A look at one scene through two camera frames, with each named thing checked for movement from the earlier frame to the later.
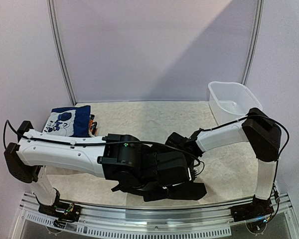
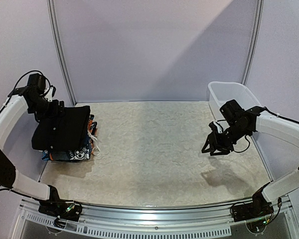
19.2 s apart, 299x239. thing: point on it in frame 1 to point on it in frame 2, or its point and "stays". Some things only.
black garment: (189, 191) to (68, 131)
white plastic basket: (230, 101) stays
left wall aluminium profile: (51, 13) stays
